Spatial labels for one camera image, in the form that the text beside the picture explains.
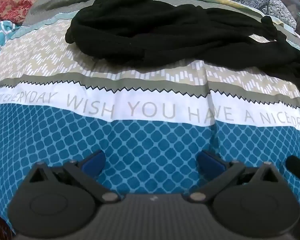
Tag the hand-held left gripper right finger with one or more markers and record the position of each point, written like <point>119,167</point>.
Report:
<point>208,161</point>

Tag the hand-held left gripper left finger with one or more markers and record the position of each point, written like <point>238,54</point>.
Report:
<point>93,161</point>

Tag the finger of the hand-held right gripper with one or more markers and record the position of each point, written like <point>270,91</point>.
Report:
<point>298,167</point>

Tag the black pants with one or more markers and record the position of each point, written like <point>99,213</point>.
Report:
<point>165,35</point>

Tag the printed blue beige blanket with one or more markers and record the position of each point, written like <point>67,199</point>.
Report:
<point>140,135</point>

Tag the teal wave patterned sheet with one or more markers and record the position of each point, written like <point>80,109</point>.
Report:
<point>1,37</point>

